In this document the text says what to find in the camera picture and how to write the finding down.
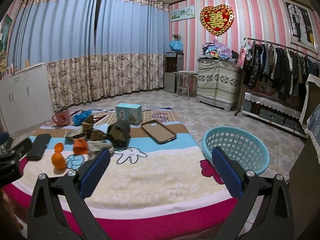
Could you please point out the orange snack wrapper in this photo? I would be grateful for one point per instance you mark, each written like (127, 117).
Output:
(80, 147)

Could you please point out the low tv stand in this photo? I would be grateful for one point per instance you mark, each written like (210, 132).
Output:
(273, 112)

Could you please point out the blue floral curtain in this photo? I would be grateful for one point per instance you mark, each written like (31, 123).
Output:
(92, 48)

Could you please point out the pile of folded clothes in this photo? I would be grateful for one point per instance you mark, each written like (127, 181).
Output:
(216, 50)

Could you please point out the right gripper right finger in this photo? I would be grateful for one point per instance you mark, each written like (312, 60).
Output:
(274, 219)

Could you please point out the beige drawstring pouch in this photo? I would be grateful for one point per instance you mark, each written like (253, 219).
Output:
(96, 146)

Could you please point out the pink mug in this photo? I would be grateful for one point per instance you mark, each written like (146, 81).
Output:
(62, 117)

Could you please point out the white cabinet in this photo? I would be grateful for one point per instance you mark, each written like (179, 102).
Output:
(25, 99)

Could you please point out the brown phone case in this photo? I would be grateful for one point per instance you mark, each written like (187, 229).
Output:
(158, 132)

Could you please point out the small bowl with wrapper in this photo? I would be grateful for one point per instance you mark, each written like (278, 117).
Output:
(76, 134)

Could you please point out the orange plastic lid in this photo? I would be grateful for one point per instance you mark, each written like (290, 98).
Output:
(59, 147)

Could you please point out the black rectangular case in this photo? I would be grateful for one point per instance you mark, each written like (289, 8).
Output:
(38, 147)

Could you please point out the striped cartoon blanket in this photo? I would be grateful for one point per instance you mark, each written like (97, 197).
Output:
(152, 191)

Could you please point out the water dispenser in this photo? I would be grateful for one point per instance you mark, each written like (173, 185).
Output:
(174, 62)

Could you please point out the teal cardboard box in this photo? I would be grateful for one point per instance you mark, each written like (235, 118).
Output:
(129, 112)

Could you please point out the red heart wall decoration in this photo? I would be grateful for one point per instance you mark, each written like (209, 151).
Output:
(217, 20)

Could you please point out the orange tangerine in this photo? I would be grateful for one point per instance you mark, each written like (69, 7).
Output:
(58, 161)

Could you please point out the framed wall picture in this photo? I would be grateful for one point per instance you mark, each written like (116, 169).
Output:
(301, 26)

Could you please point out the cloth covered cabinet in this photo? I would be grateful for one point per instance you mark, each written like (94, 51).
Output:
(218, 83)

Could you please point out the teal plastic laundry basket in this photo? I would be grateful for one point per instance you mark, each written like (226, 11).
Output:
(239, 145)

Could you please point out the small wooden stool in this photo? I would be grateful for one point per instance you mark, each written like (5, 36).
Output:
(183, 82)

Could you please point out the landscape wall poster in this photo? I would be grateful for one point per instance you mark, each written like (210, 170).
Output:
(183, 13)

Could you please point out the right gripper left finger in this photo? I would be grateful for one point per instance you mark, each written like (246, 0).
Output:
(46, 218)

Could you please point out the brown paper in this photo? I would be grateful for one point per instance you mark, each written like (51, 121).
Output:
(87, 126)
(98, 135)

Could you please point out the clothes rack with garments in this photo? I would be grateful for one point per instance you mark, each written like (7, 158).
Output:
(275, 76)

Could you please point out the blue crumpled plastic bag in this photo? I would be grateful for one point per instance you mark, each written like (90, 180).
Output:
(79, 118)

